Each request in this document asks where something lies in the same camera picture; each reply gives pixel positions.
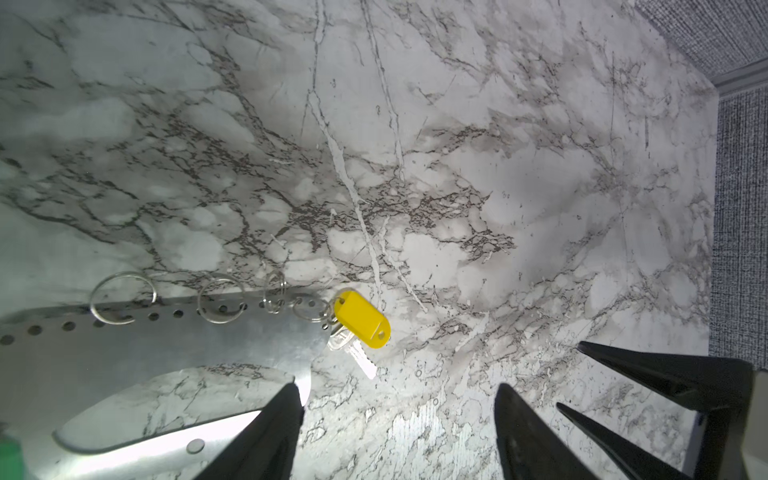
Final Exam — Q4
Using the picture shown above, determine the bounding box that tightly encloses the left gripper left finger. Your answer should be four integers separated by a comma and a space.
196, 383, 304, 480

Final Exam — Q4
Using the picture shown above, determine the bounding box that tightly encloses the silver perforated metal key holder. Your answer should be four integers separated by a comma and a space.
1, 293, 329, 479

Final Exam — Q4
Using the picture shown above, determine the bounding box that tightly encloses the yellow key tag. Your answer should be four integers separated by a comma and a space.
333, 290, 391, 349

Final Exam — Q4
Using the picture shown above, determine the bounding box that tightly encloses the large silver key ring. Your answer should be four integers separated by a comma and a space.
89, 271, 158, 326

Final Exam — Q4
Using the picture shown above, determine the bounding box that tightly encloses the green key tag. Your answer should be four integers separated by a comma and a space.
0, 437, 25, 480

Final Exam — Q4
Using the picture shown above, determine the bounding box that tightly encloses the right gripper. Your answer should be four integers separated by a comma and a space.
556, 341, 767, 480

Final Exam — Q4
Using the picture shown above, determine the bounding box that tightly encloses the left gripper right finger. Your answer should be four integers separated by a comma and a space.
494, 383, 596, 479

